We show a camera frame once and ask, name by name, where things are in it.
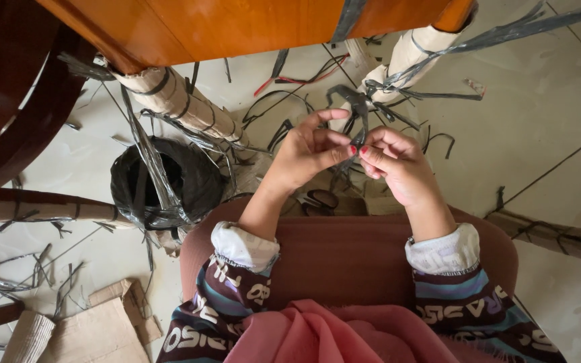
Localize small torn paper scrap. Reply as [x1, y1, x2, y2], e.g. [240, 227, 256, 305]
[463, 77, 487, 97]

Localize long grey strap bundle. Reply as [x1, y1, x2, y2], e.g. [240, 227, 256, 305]
[119, 85, 196, 229]

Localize cardboard-wrapped table leg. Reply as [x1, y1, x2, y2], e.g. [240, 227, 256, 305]
[328, 24, 473, 133]
[0, 188, 136, 229]
[485, 209, 581, 271]
[110, 66, 257, 161]

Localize corrugated cardboard roll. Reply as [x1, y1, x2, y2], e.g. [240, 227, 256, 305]
[0, 310, 57, 363]

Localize red wire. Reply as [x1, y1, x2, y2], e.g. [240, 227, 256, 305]
[253, 52, 350, 98]

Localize tangled grey strap scraps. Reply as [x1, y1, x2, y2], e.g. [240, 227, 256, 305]
[0, 243, 87, 350]

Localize patterned right sleeve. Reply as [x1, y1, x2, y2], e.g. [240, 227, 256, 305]
[404, 223, 570, 363]

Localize patterned sleeve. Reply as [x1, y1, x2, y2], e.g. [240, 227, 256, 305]
[404, 223, 570, 363]
[156, 221, 281, 363]

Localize frayed grey strap tails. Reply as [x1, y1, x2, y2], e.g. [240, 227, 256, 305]
[365, 1, 581, 103]

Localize grey strap band on table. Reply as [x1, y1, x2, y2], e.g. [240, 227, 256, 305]
[330, 0, 368, 45]

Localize black strap roll in plastic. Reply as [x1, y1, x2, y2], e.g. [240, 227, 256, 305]
[110, 136, 225, 230]

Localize orange wooden table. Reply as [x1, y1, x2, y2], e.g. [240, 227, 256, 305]
[36, 0, 478, 75]

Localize black plastic strap piece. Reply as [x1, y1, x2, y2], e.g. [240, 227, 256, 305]
[326, 84, 373, 174]

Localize person's right hand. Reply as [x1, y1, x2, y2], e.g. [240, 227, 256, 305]
[358, 126, 438, 208]

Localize brown skirt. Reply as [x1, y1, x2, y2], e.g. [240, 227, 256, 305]
[180, 196, 519, 311]

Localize person's left hand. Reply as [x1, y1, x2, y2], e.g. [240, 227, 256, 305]
[263, 108, 358, 196]

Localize black scissors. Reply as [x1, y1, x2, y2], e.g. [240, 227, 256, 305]
[298, 189, 341, 217]

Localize patterned left sleeve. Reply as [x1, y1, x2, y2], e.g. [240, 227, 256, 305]
[156, 221, 281, 363]

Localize scattered black strap scraps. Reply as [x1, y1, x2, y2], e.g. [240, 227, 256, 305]
[222, 48, 457, 162]

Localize pink scarf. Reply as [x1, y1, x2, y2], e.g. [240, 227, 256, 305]
[224, 299, 505, 363]

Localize dark wooden chair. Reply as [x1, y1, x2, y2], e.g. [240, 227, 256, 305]
[0, 0, 99, 203]

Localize flat brown cardboard pieces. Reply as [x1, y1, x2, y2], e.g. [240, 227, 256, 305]
[37, 278, 163, 363]

